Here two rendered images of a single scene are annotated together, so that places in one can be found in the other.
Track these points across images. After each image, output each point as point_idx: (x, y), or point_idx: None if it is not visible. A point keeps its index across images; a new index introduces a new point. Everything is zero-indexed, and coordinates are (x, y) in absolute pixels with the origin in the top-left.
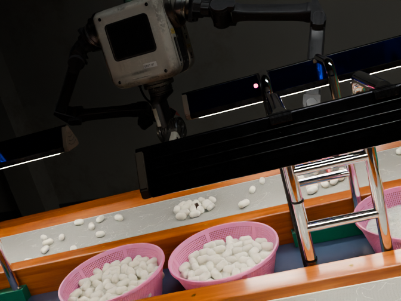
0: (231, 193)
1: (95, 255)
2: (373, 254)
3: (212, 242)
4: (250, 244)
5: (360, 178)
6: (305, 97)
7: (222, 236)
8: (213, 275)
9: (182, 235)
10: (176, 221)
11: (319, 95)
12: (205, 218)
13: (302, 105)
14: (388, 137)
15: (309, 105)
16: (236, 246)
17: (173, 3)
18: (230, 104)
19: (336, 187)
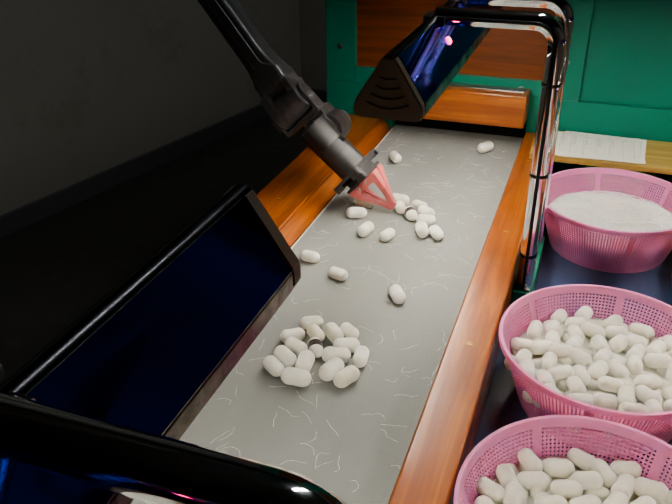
0: (300, 299)
1: None
2: None
3: (530, 359)
4: (574, 324)
5: (436, 200)
6: (289, 81)
7: (507, 345)
8: (654, 382)
9: (482, 382)
10: (346, 392)
11: (300, 78)
12: (391, 351)
13: (296, 97)
14: None
15: (309, 95)
16: (560, 341)
17: None
18: (446, 78)
19: (441, 219)
